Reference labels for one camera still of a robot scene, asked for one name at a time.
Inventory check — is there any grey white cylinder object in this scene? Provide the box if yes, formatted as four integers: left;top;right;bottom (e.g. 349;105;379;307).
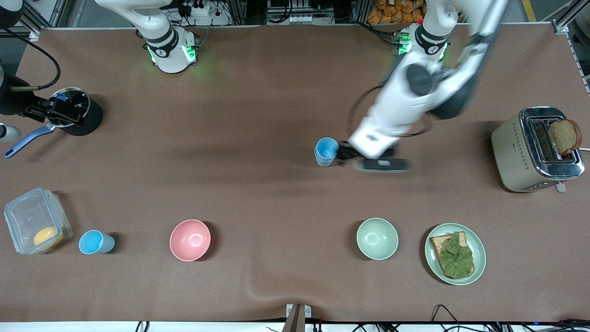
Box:
0;124;22;143

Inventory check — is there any pale green bowl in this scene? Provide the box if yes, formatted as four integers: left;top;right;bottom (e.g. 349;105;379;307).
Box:
356;218;399;261

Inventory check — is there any brown table cover mat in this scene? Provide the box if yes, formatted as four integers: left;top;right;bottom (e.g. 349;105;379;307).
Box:
0;24;590;323

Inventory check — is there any clear plastic food container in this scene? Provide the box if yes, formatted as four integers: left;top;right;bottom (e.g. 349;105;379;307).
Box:
4;187;73;255

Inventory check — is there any brown bread slice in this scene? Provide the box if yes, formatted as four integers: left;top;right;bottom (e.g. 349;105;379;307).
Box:
430;232;475;279
548;119;583;156

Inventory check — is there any orange round food piece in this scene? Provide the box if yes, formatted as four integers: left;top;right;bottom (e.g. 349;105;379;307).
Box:
33;226;64;247

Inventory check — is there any green lettuce leaf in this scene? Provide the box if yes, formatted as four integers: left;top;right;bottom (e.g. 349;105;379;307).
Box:
437;232;474;279

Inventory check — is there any beige and chrome toaster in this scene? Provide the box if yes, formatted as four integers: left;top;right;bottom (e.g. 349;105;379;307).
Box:
491;107;586;193

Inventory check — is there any pale green round plate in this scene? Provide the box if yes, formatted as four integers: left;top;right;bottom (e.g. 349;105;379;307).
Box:
425;223;487;286

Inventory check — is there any bag of orange buns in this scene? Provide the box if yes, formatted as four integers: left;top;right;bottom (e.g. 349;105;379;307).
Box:
367;0;427;24

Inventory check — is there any pink bowl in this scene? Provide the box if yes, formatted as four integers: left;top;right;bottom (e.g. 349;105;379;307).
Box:
169;219;212;262

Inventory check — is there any dark saucepan with blue handle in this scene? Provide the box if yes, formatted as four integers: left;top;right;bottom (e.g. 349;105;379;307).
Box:
4;87;103;159

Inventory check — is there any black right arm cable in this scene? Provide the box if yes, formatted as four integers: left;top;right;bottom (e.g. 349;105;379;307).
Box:
2;28;62;91

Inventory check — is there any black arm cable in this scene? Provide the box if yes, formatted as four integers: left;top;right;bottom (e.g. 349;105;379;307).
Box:
2;28;62;91
347;85;436;139

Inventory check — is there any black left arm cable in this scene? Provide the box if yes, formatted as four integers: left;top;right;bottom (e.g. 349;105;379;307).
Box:
347;85;436;139

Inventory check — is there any aluminium frame profile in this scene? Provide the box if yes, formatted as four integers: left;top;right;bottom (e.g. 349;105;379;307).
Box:
551;0;590;35
21;0;52;42

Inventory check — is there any metal mount bracket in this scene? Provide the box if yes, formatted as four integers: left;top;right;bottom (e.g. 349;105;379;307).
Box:
286;303;312;332

